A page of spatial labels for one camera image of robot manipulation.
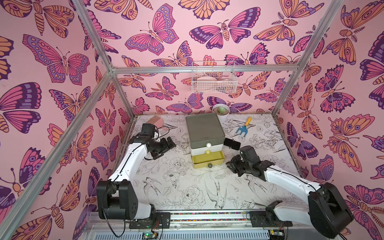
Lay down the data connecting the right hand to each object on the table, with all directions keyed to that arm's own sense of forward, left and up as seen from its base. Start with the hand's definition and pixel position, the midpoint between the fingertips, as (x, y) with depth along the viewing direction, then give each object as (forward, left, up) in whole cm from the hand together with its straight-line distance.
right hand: (222, 164), depth 84 cm
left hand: (+7, +29, +6) cm, 31 cm away
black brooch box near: (+20, -9, -9) cm, 24 cm away
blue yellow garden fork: (+34, -20, -9) cm, 40 cm away
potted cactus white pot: (+41, -3, +2) cm, 41 cm away
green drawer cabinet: (+10, +9, +13) cm, 19 cm away
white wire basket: (+42, +4, +25) cm, 49 cm away
